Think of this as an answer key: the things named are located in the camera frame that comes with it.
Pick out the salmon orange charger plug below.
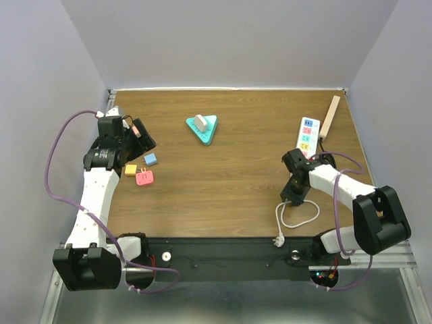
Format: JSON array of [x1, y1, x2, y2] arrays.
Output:
[[131, 124, 141, 138]]

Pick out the blue charger plug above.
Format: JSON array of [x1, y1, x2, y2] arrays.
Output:
[[142, 153, 158, 167]]

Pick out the yellow charger plug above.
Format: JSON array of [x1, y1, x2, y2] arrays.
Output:
[[124, 164, 141, 177]]

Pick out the pink multi-socket adapter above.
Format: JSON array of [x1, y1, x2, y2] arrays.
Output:
[[135, 169, 155, 186]]

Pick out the white grey adapter plug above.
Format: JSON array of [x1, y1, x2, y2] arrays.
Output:
[[194, 114, 208, 133]]

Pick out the white multicolour power strip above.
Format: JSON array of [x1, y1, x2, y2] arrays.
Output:
[[296, 117, 321, 159]]

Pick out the teal triangular power strip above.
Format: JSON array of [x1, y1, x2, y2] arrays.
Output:
[[186, 115, 219, 146]]

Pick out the beige wooden power strip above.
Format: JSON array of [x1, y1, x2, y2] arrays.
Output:
[[319, 96, 340, 140]]

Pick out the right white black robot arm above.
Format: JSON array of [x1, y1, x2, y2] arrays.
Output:
[[280, 148, 412, 263]]

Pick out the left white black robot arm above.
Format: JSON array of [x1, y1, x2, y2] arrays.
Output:
[[53, 113, 156, 291]]

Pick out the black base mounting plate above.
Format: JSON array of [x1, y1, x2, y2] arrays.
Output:
[[101, 238, 352, 283]]

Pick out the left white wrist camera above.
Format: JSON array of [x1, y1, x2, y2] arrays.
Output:
[[95, 105, 125, 119]]

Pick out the white power cord with plug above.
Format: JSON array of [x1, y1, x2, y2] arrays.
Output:
[[272, 198, 321, 248]]

